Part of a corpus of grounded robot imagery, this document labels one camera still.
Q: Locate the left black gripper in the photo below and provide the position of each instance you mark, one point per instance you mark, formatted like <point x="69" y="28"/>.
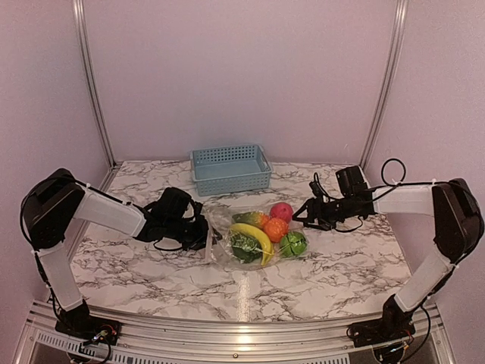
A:
<point x="201" y="237"/>

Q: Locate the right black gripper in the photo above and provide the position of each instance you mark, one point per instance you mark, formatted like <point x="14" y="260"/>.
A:
<point x="313" y="204"/>

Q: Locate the red fake apple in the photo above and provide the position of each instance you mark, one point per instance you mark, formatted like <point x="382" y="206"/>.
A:
<point x="283" y="211"/>

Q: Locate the clear zip top bag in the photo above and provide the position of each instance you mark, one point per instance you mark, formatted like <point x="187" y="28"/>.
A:
<point x="220" y="217"/>

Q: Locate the orange fake orange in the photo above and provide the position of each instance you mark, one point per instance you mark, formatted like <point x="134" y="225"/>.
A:
<point x="276" y="229"/>

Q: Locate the green fake cabbage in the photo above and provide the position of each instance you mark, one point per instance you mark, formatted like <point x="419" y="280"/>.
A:
<point x="247" y="249"/>

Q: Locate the green orange fake mango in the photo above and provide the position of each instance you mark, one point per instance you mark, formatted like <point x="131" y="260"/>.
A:
<point x="255" y="218"/>

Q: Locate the yellow fake banana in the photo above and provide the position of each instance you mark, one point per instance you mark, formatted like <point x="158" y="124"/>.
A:
<point x="263" y="239"/>

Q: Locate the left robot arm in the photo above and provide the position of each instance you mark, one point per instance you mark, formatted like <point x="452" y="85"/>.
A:
<point x="47" y="211"/>

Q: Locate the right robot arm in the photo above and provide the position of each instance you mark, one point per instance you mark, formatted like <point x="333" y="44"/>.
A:
<point x="449" y="208"/>

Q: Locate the light blue plastic basket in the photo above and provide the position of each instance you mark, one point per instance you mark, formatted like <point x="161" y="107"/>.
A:
<point x="230" y="169"/>

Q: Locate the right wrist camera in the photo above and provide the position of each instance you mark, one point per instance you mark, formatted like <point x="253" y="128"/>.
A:
<point x="316" y="187"/>

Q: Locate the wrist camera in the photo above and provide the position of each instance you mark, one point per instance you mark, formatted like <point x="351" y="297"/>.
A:
<point x="316" y="187"/>
<point x="174" y="203"/>

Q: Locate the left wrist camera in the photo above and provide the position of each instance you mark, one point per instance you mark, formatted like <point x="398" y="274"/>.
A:
<point x="174" y="203"/>

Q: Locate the front aluminium rail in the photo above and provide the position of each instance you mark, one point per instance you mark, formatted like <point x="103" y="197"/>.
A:
<point x="152" y="339"/>

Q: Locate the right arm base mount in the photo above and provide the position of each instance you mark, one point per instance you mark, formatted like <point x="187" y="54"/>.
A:
<point x="394" y="324"/>

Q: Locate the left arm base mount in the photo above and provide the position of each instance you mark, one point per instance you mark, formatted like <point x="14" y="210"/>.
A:
<point x="79" y="323"/>

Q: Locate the right aluminium frame post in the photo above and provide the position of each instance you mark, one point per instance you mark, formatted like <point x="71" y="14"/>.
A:
<point x="392" y="62"/>

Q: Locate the aluminium frame post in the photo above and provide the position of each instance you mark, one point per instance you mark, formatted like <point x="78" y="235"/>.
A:
<point x="83" y="38"/>
<point x="392" y="62"/>

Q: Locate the left aluminium frame post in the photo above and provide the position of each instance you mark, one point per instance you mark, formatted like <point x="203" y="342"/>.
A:
<point x="83" y="38"/>

